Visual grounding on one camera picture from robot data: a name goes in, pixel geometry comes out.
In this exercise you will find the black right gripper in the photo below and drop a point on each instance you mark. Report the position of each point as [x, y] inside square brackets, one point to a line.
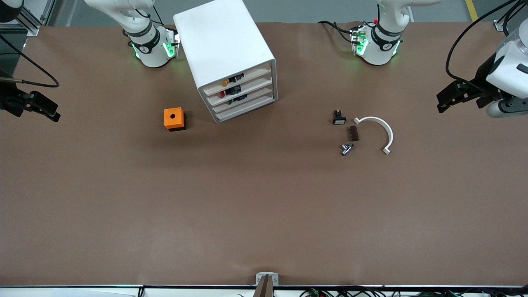
[9, 101]

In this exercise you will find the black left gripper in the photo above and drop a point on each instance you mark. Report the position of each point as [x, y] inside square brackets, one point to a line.
[482, 78]

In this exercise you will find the green push button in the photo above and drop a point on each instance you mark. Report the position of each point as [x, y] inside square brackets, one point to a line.
[228, 102]

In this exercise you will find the white plastic drawer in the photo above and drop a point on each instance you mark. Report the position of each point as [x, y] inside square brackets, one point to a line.
[247, 106]
[255, 73]
[258, 83]
[260, 92]

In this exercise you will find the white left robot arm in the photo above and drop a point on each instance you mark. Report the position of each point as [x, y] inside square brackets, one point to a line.
[383, 45]

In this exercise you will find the white-capped black push button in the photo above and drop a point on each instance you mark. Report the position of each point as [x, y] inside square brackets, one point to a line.
[339, 120]

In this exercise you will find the red push button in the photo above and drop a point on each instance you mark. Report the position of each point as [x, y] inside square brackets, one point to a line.
[222, 94]

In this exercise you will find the orange push button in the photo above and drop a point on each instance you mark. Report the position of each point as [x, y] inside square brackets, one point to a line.
[225, 82]

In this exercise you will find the white drawer cabinet housing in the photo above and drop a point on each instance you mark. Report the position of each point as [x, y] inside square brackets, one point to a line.
[218, 37]

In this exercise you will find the brown plastic block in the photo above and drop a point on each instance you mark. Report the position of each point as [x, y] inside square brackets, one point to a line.
[352, 134]

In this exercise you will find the chrome metal valve fitting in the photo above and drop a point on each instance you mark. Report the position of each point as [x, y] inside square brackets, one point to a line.
[346, 149]

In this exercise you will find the aluminium frame profile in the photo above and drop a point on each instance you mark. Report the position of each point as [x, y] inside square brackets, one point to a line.
[33, 29]
[501, 25]

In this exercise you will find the orange button enclosure box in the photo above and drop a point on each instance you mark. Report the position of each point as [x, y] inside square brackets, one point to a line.
[168, 121]

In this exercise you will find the white table edge rail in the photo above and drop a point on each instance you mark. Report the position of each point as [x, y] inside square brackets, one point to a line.
[82, 292]

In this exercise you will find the grey metal bracket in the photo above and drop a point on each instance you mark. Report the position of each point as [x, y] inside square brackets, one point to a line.
[259, 280]

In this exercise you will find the brown post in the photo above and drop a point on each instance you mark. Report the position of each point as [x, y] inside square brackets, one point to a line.
[264, 288]

